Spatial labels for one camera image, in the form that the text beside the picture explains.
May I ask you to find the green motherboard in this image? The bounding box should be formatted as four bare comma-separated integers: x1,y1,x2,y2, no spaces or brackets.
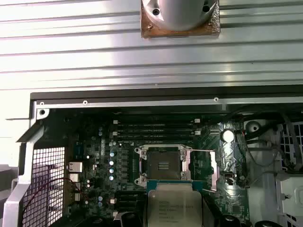
46,110,250,227

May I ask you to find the black RAM slot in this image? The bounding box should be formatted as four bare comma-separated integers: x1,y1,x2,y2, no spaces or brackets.
116,133,199,140
116,128,199,134
116,115,198,122
115,121,199,127

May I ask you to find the black grey PC case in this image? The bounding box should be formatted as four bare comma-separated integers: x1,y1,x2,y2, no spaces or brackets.
4,89,303,227

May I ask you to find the silver CPU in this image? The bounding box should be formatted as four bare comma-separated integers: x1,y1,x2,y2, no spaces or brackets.
144,179,204,227

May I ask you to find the square brown base plate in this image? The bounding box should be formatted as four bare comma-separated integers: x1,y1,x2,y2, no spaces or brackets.
141,0,221,39

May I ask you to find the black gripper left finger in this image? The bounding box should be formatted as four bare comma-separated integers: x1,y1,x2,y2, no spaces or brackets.
123,211,147,227

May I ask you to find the coin battery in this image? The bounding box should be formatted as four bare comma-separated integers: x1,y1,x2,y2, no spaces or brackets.
222,128,235,144

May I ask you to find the red fan wire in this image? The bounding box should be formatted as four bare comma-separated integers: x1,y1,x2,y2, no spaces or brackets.
23,177,82,209

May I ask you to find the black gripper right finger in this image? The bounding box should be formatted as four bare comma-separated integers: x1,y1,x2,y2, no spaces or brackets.
201,195,239,227

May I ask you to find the metal drive cage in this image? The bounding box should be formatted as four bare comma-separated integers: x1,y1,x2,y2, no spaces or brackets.
243,118,303,227

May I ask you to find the CPU socket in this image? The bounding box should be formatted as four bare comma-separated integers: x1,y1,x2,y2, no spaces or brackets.
134,143,193,189

